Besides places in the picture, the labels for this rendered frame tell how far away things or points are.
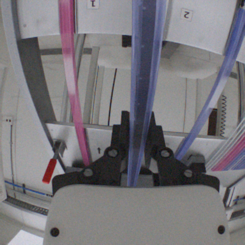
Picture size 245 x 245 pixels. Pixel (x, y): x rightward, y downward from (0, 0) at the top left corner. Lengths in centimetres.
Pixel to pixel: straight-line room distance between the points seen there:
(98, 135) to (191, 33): 25
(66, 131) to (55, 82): 193
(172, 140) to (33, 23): 32
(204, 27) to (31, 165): 244
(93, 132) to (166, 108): 180
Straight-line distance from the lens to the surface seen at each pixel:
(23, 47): 26
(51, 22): 22
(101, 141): 33
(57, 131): 35
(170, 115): 209
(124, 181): 42
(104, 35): 67
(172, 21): 20
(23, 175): 262
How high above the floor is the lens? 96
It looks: level
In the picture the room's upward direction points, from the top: 174 degrees counter-clockwise
